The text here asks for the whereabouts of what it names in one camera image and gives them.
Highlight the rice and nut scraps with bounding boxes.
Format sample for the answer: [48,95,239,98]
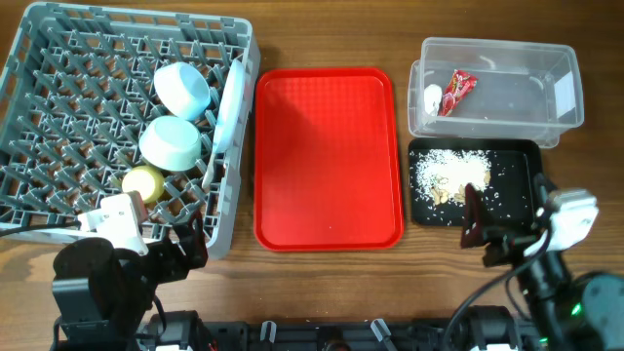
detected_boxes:
[412,149,492,208]

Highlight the white plastic spoon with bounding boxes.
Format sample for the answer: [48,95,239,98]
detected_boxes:
[201,152,216,189]

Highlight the yellow plastic cup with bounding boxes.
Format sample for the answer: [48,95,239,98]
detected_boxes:
[122,166,165,204]

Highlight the light green bowl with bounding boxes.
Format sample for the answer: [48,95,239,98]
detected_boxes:
[138,116,201,172]

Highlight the white tissue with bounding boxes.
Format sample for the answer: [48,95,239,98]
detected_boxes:
[423,84,443,116]

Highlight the light blue plate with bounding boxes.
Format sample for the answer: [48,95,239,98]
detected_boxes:
[213,60,246,154]

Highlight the red snack wrapper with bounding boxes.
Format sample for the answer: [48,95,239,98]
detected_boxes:
[438,69,479,117]

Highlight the light blue bowl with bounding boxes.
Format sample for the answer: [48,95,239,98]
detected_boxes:
[154,62,211,121]

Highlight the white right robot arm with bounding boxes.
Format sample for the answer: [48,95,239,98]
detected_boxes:
[460,179,623,350]

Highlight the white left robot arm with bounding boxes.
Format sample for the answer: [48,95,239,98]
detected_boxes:
[51,213,216,350]

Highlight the black waste tray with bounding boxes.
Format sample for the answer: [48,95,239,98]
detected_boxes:
[409,137,542,226]

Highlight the grey plastic dishwasher rack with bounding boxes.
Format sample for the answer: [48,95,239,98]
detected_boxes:
[1,2,260,260]

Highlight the clear plastic bin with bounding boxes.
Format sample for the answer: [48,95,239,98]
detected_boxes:
[408,37,585,148]

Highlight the red plastic tray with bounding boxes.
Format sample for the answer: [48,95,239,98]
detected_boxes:
[253,67,405,252]

